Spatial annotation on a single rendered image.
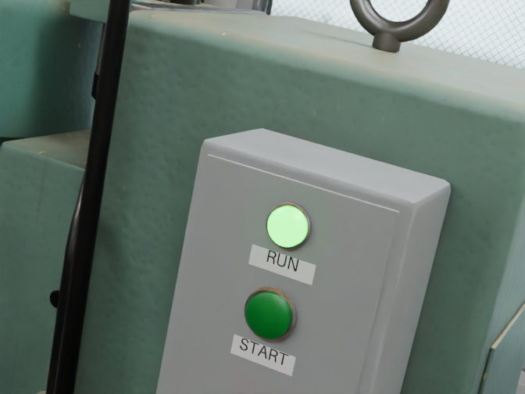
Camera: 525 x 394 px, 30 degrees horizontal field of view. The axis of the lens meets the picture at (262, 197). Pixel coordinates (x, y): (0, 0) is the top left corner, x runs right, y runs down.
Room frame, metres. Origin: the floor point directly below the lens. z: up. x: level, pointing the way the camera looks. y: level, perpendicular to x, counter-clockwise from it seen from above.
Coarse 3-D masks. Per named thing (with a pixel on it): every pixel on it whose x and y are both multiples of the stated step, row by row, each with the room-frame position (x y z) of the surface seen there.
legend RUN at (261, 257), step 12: (252, 252) 0.40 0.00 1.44; (264, 252) 0.40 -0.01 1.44; (276, 252) 0.40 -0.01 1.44; (252, 264) 0.40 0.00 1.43; (264, 264) 0.40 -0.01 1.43; (276, 264) 0.40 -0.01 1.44; (288, 264) 0.39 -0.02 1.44; (300, 264) 0.39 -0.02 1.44; (312, 264) 0.39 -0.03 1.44; (288, 276) 0.39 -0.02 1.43; (300, 276) 0.39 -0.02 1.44; (312, 276) 0.39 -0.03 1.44
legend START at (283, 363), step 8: (240, 336) 0.40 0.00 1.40; (232, 344) 0.40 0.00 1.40; (240, 344) 0.40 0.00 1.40; (248, 344) 0.40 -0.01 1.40; (256, 344) 0.40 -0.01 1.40; (232, 352) 0.40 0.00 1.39; (240, 352) 0.40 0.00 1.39; (248, 352) 0.40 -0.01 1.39; (256, 352) 0.40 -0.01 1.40; (264, 352) 0.39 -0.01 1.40; (272, 352) 0.39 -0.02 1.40; (280, 352) 0.39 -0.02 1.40; (256, 360) 0.40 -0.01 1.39; (264, 360) 0.39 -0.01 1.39; (272, 360) 0.39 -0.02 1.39; (280, 360) 0.39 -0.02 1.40; (288, 360) 0.39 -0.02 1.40; (272, 368) 0.39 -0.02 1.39; (280, 368) 0.39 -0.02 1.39; (288, 368) 0.39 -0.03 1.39
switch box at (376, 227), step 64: (256, 192) 0.40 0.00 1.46; (320, 192) 0.39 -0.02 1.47; (384, 192) 0.38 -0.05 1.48; (448, 192) 0.42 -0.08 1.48; (192, 256) 0.41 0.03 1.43; (320, 256) 0.39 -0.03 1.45; (384, 256) 0.38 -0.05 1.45; (192, 320) 0.41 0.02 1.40; (320, 320) 0.39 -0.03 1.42; (384, 320) 0.38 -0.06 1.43; (192, 384) 0.41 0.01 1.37; (256, 384) 0.39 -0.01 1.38; (320, 384) 0.38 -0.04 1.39; (384, 384) 0.40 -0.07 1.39
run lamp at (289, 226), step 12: (288, 204) 0.39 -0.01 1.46; (276, 216) 0.39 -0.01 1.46; (288, 216) 0.39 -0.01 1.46; (300, 216) 0.39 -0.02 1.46; (276, 228) 0.39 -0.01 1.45; (288, 228) 0.39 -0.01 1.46; (300, 228) 0.39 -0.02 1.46; (276, 240) 0.39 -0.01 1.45; (288, 240) 0.39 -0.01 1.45; (300, 240) 0.39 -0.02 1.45
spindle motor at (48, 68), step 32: (0, 0) 0.60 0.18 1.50; (32, 0) 0.61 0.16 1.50; (64, 0) 0.64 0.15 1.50; (0, 32) 0.60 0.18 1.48; (32, 32) 0.61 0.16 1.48; (64, 32) 0.62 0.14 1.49; (96, 32) 0.65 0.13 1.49; (0, 64) 0.60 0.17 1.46; (32, 64) 0.61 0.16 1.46; (64, 64) 0.63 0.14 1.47; (96, 64) 0.66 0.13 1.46; (0, 96) 0.60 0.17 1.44; (32, 96) 0.61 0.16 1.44; (64, 96) 0.63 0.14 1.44; (0, 128) 0.60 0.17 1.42; (32, 128) 0.61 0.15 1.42; (64, 128) 0.64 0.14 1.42
